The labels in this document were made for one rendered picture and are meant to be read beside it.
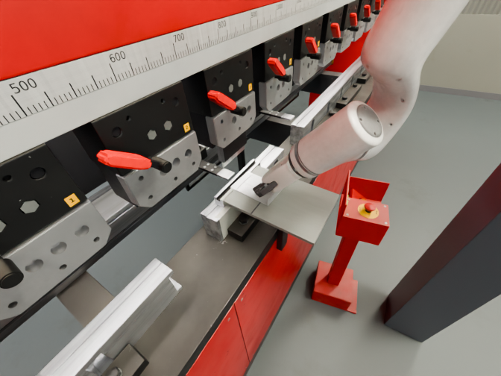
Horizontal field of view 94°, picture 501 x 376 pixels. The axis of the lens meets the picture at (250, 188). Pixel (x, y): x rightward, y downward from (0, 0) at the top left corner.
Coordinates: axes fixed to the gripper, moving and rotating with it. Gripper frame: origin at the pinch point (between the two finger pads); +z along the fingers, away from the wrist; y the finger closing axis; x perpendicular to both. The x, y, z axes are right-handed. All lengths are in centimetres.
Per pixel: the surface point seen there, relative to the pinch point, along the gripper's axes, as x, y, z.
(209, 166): -14.7, 0.9, 15.5
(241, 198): -1.2, 5.9, 4.8
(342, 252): 54, -32, 30
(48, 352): 0, 84, 135
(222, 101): -18.4, 10.8, -19.6
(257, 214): 4.0, 8.1, 0.5
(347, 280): 81, -40, 51
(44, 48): -28.4, 30.5, -26.9
